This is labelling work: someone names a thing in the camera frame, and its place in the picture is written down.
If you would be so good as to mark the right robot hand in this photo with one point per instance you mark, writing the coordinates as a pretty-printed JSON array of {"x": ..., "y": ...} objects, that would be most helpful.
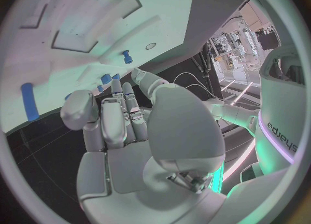
[{"x": 184, "y": 126}]

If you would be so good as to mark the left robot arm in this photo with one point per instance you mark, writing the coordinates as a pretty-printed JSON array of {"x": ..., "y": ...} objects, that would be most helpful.
[{"x": 238, "y": 114}]

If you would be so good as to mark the white task board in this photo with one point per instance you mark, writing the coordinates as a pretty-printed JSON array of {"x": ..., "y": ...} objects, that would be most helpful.
[{"x": 73, "y": 4}]

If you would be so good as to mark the blue block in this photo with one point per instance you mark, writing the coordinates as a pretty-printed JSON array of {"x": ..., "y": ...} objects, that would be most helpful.
[
  {"x": 116, "y": 76},
  {"x": 106, "y": 79}
]

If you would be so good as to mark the workshop shelf rack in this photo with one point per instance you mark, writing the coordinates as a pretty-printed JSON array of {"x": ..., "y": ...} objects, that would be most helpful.
[{"x": 239, "y": 52}]

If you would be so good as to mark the small blue peg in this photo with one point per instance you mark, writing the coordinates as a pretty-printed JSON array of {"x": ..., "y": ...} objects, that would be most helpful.
[{"x": 100, "y": 89}]

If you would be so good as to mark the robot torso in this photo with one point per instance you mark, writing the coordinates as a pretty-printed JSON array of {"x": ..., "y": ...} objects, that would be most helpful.
[{"x": 279, "y": 101}]

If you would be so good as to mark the dark monitor screen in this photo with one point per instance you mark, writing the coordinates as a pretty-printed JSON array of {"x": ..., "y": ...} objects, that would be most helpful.
[{"x": 268, "y": 41}]

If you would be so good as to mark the blue part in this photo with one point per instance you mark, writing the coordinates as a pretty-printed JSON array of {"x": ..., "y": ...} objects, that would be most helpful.
[{"x": 67, "y": 97}]

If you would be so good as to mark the blue long cylinder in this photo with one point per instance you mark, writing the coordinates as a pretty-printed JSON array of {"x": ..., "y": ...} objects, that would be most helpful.
[{"x": 29, "y": 101}]

